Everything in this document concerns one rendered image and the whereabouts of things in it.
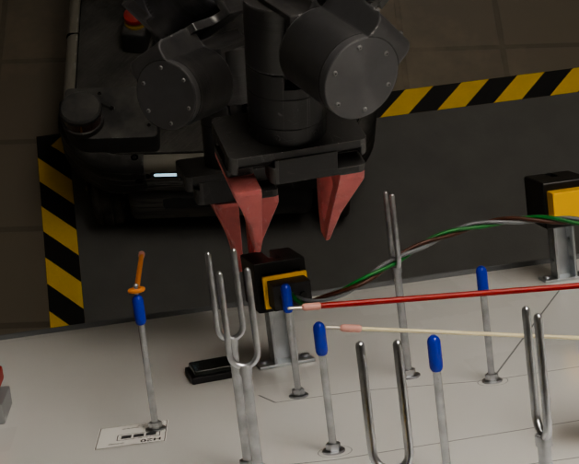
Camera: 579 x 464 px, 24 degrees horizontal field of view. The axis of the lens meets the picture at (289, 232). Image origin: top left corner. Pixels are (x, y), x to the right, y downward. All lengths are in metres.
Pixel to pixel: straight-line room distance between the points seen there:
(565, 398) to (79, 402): 0.38
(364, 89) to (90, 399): 0.36
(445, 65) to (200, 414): 1.77
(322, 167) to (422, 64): 1.73
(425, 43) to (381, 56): 1.85
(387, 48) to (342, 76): 0.04
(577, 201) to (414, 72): 1.44
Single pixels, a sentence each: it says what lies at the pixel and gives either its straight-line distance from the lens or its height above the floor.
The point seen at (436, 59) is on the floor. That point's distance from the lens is 2.69.
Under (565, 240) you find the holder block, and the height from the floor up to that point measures 0.95.
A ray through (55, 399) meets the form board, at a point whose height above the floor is 1.06.
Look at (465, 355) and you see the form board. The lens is 1.07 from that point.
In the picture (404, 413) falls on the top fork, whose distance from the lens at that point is 0.56.
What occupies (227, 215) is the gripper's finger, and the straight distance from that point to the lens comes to 1.15.
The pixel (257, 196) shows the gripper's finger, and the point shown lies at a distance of 0.96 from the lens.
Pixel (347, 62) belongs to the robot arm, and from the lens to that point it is 0.86.
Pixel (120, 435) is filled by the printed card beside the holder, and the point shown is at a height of 1.15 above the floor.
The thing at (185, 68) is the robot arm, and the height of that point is 1.22.
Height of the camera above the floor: 2.03
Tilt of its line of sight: 57 degrees down
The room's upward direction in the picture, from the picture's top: straight up
